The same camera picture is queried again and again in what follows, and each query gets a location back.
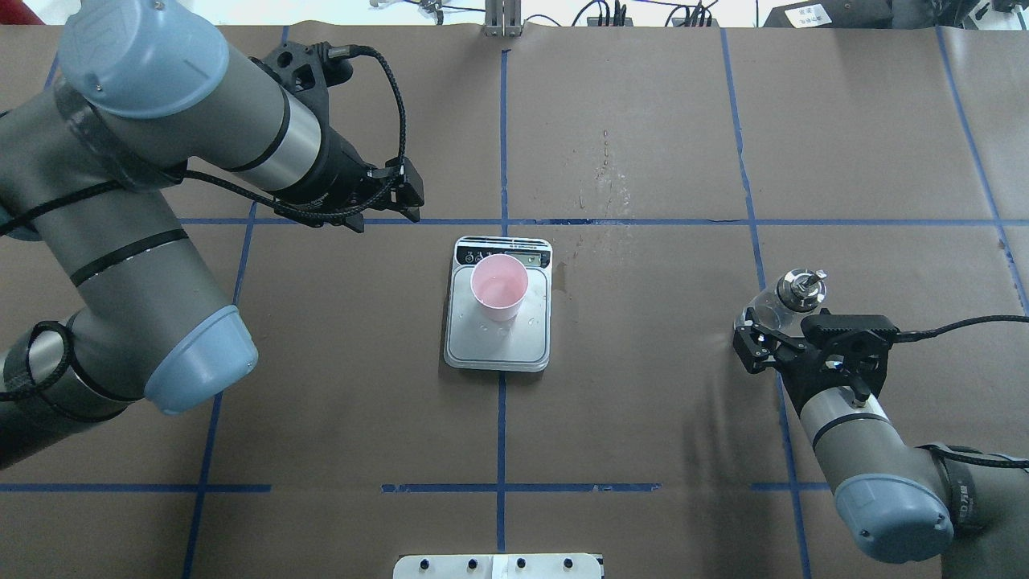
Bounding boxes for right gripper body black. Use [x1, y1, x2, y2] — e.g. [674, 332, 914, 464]
[777, 334, 889, 403]

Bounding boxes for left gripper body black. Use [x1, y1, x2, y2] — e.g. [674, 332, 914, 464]
[278, 133, 387, 233]

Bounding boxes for clear glass sauce bottle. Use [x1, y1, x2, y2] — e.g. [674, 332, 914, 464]
[736, 269, 828, 337]

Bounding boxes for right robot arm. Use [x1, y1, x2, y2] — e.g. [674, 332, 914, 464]
[732, 311, 1028, 578]

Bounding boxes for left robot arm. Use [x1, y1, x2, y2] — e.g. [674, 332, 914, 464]
[2, 1, 425, 468]

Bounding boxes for silver digital kitchen scale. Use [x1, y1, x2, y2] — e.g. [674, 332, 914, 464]
[442, 236, 554, 372]

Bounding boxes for brown paper table cover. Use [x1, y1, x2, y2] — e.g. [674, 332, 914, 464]
[2, 22, 1027, 578]

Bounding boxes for black box with label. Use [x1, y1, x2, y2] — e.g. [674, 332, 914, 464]
[761, 1, 894, 29]

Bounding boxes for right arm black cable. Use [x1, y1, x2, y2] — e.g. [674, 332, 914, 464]
[892, 314, 1029, 471]

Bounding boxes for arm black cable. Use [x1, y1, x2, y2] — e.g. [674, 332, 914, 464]
[892, 314, 1029, 471]
[0, 44, 411, 403]

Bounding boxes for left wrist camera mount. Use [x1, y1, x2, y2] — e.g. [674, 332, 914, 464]
[257, 41, 354, 111]

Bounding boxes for aluminium frame post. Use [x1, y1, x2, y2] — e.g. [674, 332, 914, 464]
[482, 0, 524, 38]

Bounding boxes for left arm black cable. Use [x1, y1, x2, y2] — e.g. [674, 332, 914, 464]
[0, 44, 411, 403]

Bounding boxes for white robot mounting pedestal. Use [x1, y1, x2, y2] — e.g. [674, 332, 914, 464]
[392, 552, 605, 578]

